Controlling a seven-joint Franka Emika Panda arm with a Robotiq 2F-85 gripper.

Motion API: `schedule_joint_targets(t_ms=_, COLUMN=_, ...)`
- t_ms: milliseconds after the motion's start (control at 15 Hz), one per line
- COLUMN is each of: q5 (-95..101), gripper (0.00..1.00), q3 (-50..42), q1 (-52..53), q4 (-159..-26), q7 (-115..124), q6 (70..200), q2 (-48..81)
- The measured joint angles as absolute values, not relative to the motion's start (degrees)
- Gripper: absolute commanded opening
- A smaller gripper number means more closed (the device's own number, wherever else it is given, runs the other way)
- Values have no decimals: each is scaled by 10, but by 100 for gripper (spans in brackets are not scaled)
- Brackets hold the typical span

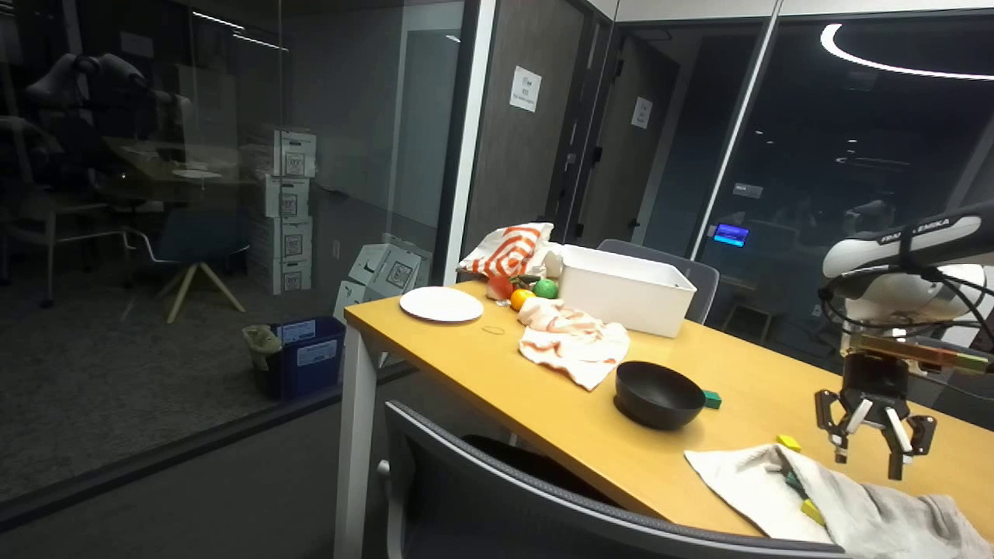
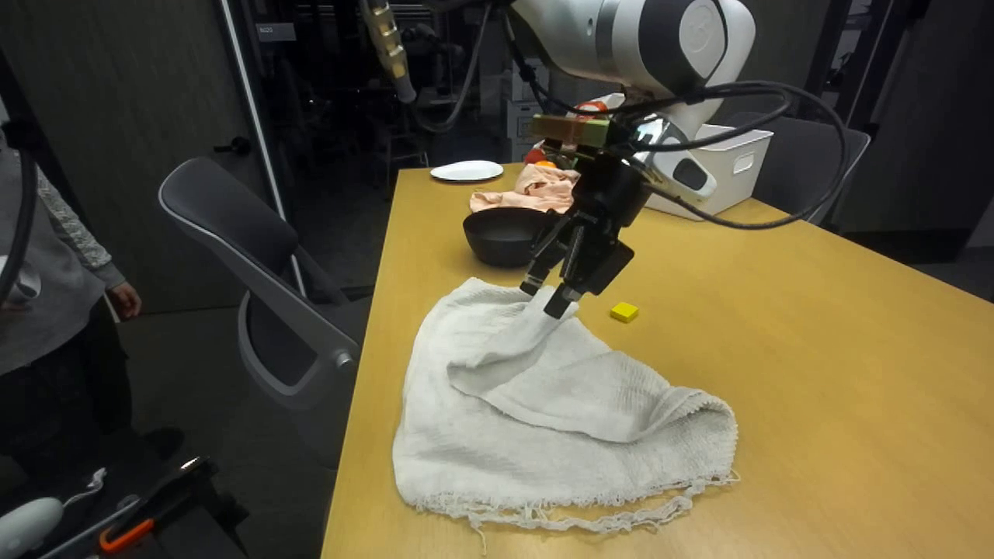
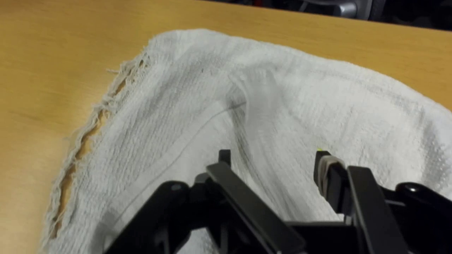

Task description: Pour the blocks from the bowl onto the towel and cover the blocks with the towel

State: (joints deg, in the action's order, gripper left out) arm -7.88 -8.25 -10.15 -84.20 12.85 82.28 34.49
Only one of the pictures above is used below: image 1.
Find white plastic bin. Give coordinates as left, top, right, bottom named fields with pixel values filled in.
left=547, top=246, right=696, bottom=340

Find white terry towel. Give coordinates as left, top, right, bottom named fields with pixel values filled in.
left=684, top=443, right=994, bottom=559

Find orange fruit toy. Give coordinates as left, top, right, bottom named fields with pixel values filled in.
left=509, top=288, right=533, bottom=311

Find paper sign on wall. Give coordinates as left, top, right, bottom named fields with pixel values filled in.
left=509, top=66, right=541, bottom=113

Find blue bin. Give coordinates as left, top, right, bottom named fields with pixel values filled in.
left=241, top=318, right=344, bottom=402

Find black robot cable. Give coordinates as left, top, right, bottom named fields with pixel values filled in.
left=817, top=260, right=994, bottom=362

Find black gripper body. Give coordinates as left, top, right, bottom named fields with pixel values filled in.
left=842, top=350, right=910, bottom=418

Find stacked white boxes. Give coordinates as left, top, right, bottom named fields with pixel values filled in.
left=263, top=130, right=315, bottom=296

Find orange white striped bag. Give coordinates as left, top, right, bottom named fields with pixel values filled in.
left=460, top=223, right=553, bottom=277

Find green fruit toy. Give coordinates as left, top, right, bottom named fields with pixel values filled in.
left=533, top=280, right=560, bottom=297

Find white plate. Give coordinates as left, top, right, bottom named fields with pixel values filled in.
left=397, top=287, right=484, bottom=324

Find black bowl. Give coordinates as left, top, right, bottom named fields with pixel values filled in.
left=614, top=362, right=705, bottom=432

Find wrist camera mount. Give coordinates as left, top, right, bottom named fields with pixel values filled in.
left=842, top=332, right=994, bottom=377

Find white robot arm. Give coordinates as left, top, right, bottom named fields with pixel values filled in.
left=813, top=202, right=994, bottom=482

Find yellow block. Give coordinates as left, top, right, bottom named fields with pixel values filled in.
left=777, top=434, right=802, bottom=455

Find small green block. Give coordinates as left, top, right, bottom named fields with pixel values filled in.
left=703, top=391, right=724, bottom=409

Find grey office chair left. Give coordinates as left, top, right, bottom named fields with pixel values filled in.
left=385, top=402, right=845, bottom=559

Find peach patterned cloth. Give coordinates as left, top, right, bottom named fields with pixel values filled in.
left=515, top=297, right=631, bottom=391

